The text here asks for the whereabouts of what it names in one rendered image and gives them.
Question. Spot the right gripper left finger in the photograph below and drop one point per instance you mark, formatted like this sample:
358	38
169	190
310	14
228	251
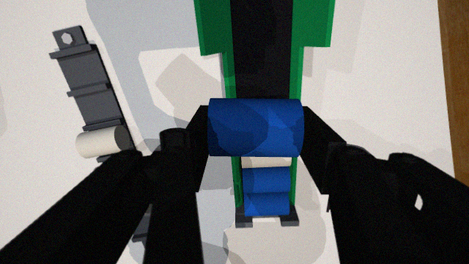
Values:
94	221

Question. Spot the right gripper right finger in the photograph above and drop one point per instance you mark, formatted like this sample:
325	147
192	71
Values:
371	224

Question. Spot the blue cylinder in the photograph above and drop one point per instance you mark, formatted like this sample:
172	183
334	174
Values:
255	127
266	179
266	204

